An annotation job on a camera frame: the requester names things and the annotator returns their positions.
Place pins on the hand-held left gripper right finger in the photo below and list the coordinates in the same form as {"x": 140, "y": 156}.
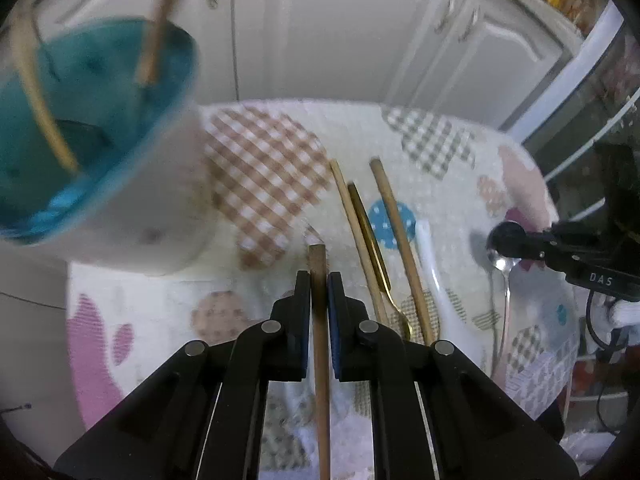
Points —
{"x": 334, "y": 325}

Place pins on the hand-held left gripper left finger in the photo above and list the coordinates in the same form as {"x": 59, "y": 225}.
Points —
{"x": 304, "y": 320}

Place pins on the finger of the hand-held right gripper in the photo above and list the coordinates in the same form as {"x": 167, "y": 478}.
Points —
{"x": 515, "y": 240}

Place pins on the steel spoon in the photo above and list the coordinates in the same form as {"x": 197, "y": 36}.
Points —
{"x": 501, "y": 264}

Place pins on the dark brown wooden chopstick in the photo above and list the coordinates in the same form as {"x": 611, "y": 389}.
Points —
{"x": 320, "y": 410}

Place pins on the floral ceramic cup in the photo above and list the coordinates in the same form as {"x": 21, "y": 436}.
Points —
{"x": 165, "y": 200}

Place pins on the light wooden chopstick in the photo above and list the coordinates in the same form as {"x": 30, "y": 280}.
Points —
{"x": 350, "y": 210}
{"x": 395, "y": 220}
{"x": 37, "y": 95}
{"x": 155, "y": 25}

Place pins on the gold metal fork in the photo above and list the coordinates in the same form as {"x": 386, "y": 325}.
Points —
{"x": 372, "y": 255}

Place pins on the patchwork quilted tablecloth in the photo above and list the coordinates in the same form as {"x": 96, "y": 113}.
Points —
{"x": 260, "y": 175}

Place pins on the speckled stone countertop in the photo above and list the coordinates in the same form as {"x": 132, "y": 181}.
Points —
{"x": 545, "y": 14}

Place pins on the clear bottle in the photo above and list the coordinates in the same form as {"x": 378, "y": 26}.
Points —
{"x": 581, "y": 10}

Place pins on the wide grey cabinet door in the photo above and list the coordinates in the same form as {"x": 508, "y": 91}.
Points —
{"x": 350, "y": 35}

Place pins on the white sliding door frame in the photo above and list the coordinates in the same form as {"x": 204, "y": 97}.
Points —
{"x": 585, "y": 65}

